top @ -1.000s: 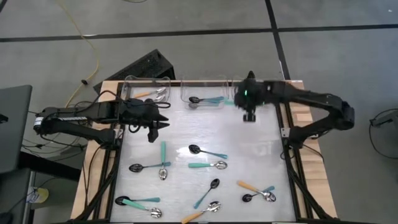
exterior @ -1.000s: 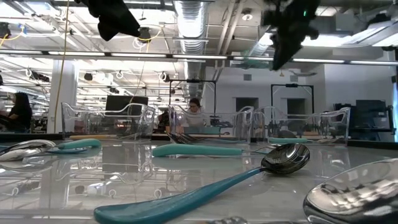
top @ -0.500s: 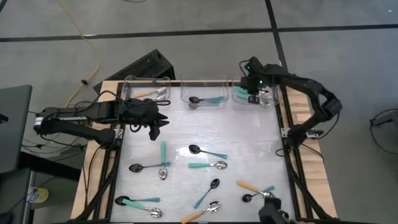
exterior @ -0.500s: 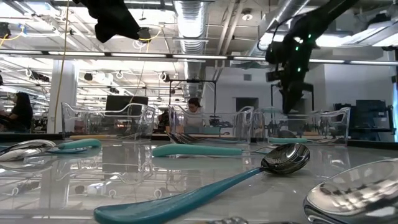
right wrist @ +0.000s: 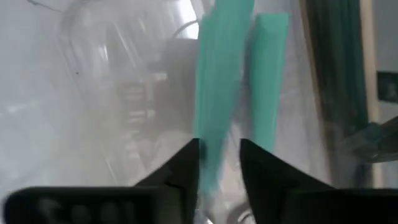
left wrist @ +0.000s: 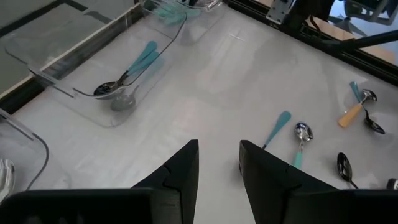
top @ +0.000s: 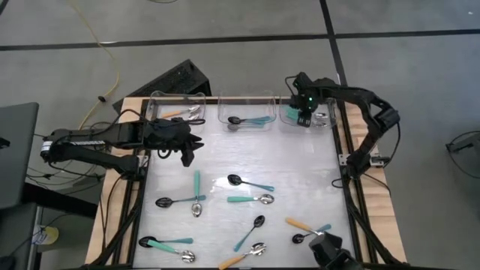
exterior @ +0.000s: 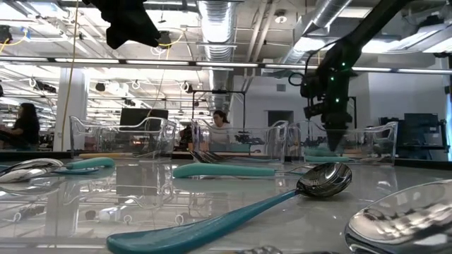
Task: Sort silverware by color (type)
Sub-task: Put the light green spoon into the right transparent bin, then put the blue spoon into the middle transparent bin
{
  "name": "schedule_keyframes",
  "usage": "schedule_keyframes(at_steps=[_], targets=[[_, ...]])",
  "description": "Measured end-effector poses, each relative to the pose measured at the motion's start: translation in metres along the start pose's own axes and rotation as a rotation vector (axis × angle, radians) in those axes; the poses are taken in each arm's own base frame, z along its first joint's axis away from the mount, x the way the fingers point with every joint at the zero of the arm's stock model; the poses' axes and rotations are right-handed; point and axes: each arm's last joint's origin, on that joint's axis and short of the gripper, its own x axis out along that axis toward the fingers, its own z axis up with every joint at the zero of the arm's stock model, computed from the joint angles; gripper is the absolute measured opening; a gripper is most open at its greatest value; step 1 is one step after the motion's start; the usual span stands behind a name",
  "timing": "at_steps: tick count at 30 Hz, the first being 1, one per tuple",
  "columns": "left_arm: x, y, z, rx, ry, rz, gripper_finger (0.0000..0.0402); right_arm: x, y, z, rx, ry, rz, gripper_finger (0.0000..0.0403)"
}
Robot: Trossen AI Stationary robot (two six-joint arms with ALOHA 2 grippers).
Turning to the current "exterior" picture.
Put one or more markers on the black monitor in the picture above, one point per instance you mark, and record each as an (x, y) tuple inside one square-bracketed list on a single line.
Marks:
[(141, 114)]

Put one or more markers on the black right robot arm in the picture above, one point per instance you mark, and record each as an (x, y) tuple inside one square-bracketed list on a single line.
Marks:
[(367, 28)]

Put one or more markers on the long ceiling light strip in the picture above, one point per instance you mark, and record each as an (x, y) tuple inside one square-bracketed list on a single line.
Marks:
[(159, 63)]

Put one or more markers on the black ceiling camera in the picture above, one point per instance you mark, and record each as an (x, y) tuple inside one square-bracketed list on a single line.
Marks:
[(166, 39)]

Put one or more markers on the clear plastic bin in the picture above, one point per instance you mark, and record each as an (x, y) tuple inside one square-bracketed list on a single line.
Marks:
[(390, 141), (76, 134), (279, 141)]

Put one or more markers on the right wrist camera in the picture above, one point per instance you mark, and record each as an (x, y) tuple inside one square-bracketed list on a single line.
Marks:
[(310, 88)]

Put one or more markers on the black metal station frame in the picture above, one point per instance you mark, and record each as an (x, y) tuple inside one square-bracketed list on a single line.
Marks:
[(219, 91)]

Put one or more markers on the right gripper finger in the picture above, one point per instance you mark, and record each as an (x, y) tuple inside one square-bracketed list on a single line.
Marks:
[(331, 139), (339, 137)]

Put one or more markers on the person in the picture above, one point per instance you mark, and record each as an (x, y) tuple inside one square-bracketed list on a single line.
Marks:
[(26, 130), (220, 120)]

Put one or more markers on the white column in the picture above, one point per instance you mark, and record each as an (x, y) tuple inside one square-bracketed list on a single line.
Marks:
[(79, 106)]

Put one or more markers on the dark equipment station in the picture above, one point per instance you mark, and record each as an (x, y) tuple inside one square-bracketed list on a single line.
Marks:
[(420, 123)]

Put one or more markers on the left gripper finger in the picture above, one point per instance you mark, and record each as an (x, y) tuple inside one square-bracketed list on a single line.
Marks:
[(150, 33)]

